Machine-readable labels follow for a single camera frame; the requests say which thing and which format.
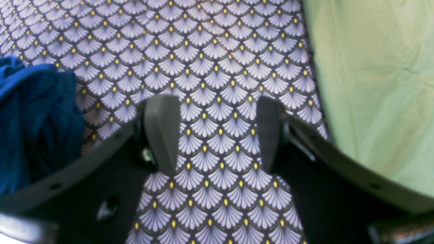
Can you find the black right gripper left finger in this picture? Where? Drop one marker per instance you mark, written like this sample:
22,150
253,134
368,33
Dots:
94,200

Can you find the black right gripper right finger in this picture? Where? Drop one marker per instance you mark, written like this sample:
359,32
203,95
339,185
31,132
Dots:
338,200

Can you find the blue long-sleeve T-shirt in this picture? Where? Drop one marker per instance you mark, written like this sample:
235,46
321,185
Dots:
41,125

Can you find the light green cloth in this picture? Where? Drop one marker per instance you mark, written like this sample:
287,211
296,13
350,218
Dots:
374,68

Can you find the fan-patterned tablecloth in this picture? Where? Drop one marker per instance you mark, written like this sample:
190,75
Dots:
218,57

